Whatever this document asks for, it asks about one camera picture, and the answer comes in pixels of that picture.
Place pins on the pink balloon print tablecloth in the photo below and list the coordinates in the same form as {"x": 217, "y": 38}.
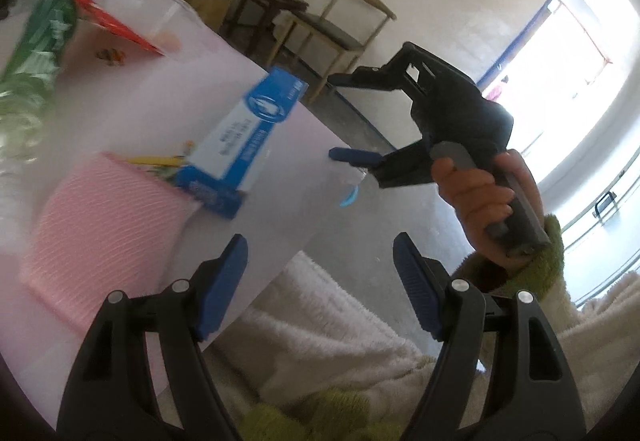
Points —
{"x": 280, "y": 201}

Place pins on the blue mesh basket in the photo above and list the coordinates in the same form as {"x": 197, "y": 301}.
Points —
{"x": 350, "y": 198}

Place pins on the yellow green wrapper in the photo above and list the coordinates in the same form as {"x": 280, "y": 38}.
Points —
{"x": 155, "y": 161}

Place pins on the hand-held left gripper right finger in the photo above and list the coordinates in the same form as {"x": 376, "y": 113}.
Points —
{"x": 415, "y": 281}

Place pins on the clear plastic container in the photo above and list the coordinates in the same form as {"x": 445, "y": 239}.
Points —
{"x": 145, "y": 6}

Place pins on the red snack bag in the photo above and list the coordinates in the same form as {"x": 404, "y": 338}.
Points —
{"x": 110, "y": 23}

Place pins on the pink scrubbing sponge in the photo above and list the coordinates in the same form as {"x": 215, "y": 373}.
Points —
{"x": 100, "y": 231}

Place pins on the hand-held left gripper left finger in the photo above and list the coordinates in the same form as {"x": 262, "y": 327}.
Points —
{"x": 225, "y": 286}

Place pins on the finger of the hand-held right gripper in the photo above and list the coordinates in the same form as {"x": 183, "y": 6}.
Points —
{"x": 350, "y": 155}
{"x": 380, "y": 76}

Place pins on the green label plastic bottle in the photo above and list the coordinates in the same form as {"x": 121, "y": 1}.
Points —
{"x": 35, "y": 46}

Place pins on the wooden chair with dark seat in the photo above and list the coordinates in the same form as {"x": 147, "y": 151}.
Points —
{"x": 325, "y": 26}

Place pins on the cardboard box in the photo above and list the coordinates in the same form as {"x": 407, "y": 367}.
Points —
{"x": 210, "y": 6}

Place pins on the person's right hand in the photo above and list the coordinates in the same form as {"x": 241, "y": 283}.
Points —
{"x": 475, "y": 201}

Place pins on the white and blue carton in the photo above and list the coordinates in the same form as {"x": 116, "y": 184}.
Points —
{"x": 235, "y": 141}

